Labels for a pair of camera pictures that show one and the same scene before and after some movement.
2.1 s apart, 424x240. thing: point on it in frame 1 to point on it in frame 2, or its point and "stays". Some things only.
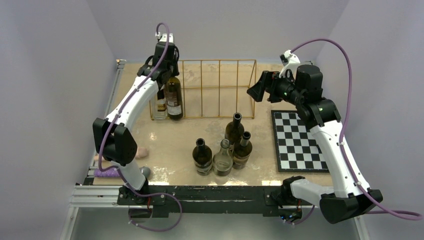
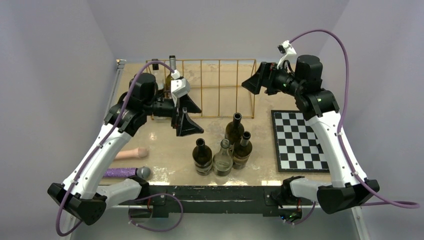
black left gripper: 175,72 to 184,126
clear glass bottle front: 223,160 stays
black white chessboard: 296,148 stays
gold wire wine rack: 217,89 stays
